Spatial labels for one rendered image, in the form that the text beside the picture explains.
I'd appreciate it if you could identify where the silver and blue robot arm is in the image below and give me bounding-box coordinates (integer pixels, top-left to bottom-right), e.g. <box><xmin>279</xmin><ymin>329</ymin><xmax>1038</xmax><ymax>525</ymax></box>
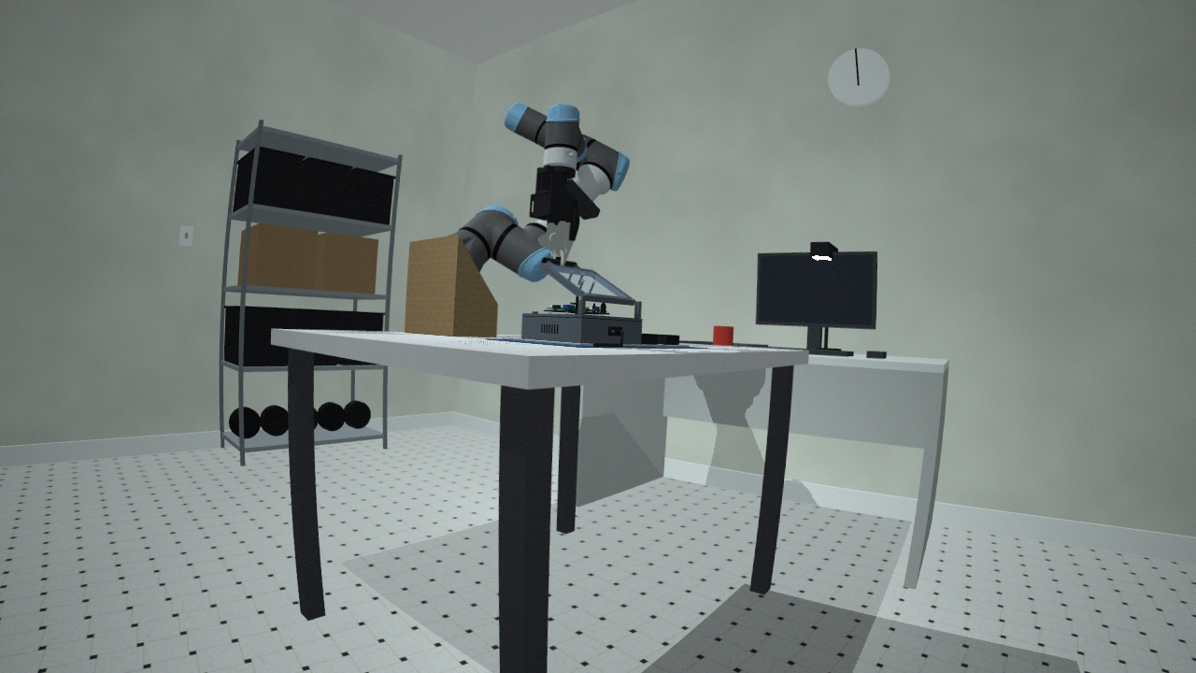
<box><xmin>452</xmin><ymin>103</ymin><xmax>630</xmax><ymax>282</ymax></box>

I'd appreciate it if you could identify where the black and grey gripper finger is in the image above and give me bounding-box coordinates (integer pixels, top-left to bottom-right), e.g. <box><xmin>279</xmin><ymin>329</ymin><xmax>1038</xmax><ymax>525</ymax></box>
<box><xmin>549</xmin><ymin>208</ymin><xmax>579</xmax><ymax>265</ymax></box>
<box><xmin>538</xmin><ymin>221</ymin><xmax>561</xmax><ymax>261</ymax></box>

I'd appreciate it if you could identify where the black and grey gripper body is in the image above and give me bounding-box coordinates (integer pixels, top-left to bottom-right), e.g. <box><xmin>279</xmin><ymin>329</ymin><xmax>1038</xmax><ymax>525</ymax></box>
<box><xmin>529</xmin><ymin>165</ymin><xmax>578</xmax><ymax>224</ymax></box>

